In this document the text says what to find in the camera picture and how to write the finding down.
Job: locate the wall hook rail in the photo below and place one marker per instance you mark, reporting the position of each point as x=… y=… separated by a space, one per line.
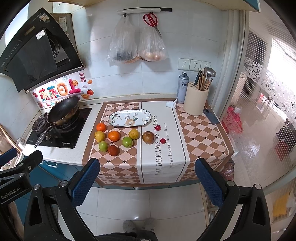
x=143 y=10

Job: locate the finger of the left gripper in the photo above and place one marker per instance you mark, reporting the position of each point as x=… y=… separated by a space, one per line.
x=8 y=156

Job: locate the small orange tangerine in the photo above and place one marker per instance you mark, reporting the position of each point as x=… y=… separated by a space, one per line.
x=101 y=127

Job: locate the yellow pear-shaped lemon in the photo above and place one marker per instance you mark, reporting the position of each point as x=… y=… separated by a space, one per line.
x=99 y=136

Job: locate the black frying pan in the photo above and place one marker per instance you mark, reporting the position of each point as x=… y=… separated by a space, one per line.
x=60 y=114

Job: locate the cherry tomato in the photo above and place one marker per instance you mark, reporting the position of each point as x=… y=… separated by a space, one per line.
x=163 y=140
x=158 y=128

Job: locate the floral oval plate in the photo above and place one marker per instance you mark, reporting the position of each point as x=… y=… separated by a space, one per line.
x=129 y=118

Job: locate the large green apple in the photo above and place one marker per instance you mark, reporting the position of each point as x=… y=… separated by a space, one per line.
x=127 y=142

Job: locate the white wall sockets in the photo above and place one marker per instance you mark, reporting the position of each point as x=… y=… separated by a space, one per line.
x=192 y=65

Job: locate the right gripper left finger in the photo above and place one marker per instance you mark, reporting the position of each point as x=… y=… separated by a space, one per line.
x=41 y=222

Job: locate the black gas stove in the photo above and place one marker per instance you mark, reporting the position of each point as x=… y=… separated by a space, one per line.
x=64 y=136

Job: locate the red plastic bag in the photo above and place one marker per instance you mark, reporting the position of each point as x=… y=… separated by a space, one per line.
x=232 y=122

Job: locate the blue cabinet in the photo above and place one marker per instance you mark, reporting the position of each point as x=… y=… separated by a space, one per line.
x=49 y=174

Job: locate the black range hood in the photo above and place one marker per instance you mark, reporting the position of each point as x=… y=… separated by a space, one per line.
x=39 y=52

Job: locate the grey spray bottle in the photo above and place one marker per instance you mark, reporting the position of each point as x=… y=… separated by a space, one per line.
x=182 y=87

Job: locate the red scissors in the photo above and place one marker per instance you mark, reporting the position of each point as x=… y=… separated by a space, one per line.
x=151 y=20

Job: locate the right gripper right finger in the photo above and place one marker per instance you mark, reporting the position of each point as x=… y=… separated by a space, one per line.
x=253 y=222

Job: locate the dark red orange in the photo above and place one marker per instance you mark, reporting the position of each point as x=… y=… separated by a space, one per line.
x=113 y=150

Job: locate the metal ladle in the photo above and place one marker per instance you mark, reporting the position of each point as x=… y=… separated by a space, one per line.
x=210 y=73

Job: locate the checkered table mat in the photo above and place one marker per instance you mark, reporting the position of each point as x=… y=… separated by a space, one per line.
x=188 y=138

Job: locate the colourful wall sticker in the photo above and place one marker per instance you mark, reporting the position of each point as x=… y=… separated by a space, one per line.
x=75 y=84

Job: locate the bundle of chopsticks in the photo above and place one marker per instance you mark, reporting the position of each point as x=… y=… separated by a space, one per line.
x=202 y=80

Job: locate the cream utensil holder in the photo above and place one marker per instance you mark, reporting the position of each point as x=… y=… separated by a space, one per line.
x=195 y=100

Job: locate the brown apple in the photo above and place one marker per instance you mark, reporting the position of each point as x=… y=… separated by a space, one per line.
x=148 y=137

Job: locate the dark blue phone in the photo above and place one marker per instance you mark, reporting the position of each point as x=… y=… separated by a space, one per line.
x=211 y=117

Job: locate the small green apple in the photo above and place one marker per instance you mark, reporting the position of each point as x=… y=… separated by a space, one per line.
x=103 y=146

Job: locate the plastic bag with eggs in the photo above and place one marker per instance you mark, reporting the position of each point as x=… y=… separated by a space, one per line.
x=151 y=46

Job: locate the left hanging plastic bag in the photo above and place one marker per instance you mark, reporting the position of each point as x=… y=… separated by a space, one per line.
x=123 y=47

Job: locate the round yellow lemon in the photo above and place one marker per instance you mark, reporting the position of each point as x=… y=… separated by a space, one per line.
x=134 y=134

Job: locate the large orange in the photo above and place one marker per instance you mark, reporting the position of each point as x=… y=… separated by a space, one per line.
x=114 y=136

